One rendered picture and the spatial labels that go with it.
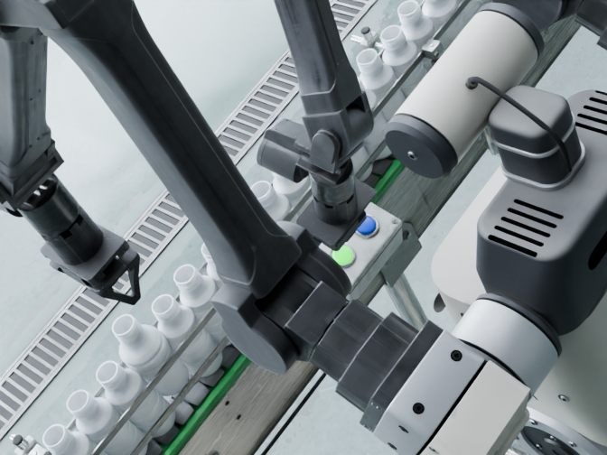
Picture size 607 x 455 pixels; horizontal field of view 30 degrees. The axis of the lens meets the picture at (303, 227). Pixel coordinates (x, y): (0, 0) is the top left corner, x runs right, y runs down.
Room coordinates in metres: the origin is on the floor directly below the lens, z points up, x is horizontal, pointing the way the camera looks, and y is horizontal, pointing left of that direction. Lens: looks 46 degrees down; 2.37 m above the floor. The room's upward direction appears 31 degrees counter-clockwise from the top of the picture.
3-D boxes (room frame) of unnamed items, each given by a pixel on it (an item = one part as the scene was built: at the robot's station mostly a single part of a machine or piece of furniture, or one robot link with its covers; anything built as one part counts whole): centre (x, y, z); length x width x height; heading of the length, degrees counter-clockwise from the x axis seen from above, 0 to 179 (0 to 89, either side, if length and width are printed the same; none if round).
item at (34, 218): (1.01, 0.24, 1.57); 0.07 x 0.06 x 0.07; 29
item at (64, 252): (1.01, 0.23, 1.51); 0.10 x 0.07 x 0.07; 26
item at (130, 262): (0.99, 0.23, 1.44); 0.07 x 0.07 x 0.09; 26
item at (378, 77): (1.42, -0.23, 1.08); 0.06 x 0.06 x 0.17
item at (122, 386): (1.12, 0.35, 1.08); 0.06 x 0.06 x 0.17
